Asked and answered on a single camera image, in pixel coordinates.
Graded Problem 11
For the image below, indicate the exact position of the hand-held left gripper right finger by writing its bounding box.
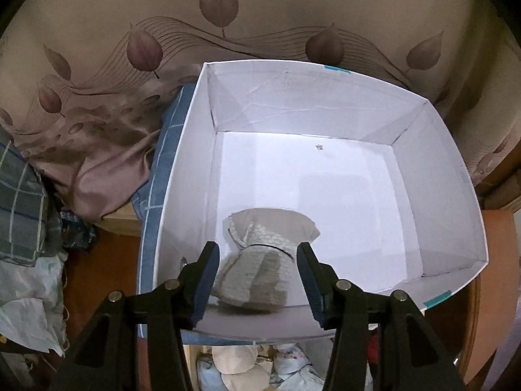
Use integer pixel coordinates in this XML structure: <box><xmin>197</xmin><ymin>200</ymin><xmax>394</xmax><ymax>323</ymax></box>
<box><xmin>296</xmin><ymin>242</ymin><xmax>465</xmax><ymax>391</ymax></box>

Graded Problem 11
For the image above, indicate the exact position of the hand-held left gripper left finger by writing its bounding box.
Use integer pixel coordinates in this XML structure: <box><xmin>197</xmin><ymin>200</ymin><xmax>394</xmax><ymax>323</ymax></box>
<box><xmin>49</xmin><ymin>241</ymin><xmax>220</xmax><ymax>391</ymax></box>

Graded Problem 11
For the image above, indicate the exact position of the grey patterned underwear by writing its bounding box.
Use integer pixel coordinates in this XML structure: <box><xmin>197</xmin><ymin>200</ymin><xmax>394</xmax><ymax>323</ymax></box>
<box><xmin>214</xmin><ymin>209</ymin><xmax>321</xmax><ymax>314</ymax></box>

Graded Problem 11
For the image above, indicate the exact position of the pale floral underwear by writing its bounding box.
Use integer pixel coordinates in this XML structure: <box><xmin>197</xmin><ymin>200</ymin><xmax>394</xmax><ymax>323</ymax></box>
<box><xmin>273</xmin><ymin>344</ymin><xmax>314</xmax><ymax>375</ymax></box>

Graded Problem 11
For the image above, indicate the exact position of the beige underwear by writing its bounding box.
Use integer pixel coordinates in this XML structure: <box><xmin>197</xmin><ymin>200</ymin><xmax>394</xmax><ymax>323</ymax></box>
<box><xmin>212</xmin><ymin>345</ymin><xmax>273</xmax><ymax>391</ymax></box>

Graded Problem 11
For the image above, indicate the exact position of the white cardboard box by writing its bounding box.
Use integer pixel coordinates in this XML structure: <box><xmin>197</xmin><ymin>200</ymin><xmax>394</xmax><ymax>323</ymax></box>
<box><xmin>136</xmin><ymin>60</ymin><xmax>489</xmax><ymax>340</ymax></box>

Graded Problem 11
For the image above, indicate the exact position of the beige cardboard box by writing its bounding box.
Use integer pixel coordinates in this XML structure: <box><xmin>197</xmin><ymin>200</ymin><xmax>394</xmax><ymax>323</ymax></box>
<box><xmin>100</xmin><ymin>201</ymin><xmax>143</xmax><ymax>237</ymax></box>

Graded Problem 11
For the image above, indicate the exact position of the dark blue packet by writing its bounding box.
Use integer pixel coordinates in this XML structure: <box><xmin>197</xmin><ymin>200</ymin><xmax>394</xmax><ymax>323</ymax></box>
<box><xmin>59</xmin><ymin>208</ymin><xmax>96</xmax><ymax>251</ymax></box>

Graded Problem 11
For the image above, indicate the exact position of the white crumpled fabric pile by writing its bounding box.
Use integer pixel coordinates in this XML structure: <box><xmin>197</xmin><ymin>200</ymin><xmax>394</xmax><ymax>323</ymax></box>
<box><xmin>0</xmin><ymin>248</ymin><xmax>70</xmax><ymax>357</ymax></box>

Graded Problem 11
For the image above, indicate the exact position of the grey plaid cloth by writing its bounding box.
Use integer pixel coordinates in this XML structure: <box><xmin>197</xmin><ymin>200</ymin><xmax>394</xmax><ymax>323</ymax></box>
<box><xmin>0</xmin><ymin>128</ymin><xmax>62</xmax><ymax>267</ymax></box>

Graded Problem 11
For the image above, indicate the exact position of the leaf printed beige cloth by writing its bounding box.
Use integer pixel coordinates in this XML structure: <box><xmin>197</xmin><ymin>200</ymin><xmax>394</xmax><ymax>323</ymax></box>
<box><xmin>0</xmin><ymin>0</ymin><xmax>517</xmax><ymax>223</ymax></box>

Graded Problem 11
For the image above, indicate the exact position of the brown wooden furniture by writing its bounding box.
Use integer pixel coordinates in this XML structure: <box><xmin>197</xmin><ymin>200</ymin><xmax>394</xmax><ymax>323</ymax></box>
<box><xmin>474</xmin><ymin>142</ymin><xmax>521</xmax><ymax>212</ymax></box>

